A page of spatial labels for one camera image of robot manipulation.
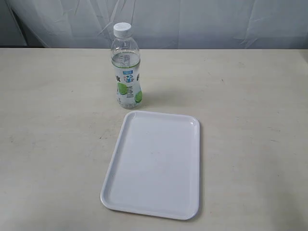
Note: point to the clear bottle with lime label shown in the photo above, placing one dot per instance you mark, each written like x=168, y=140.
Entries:
x=125, y=58

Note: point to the white rectangular plastic tray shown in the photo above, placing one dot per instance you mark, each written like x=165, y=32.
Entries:
x=155, y=166

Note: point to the white backdrop curtain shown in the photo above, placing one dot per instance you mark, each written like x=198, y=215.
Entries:
x=156, y=24

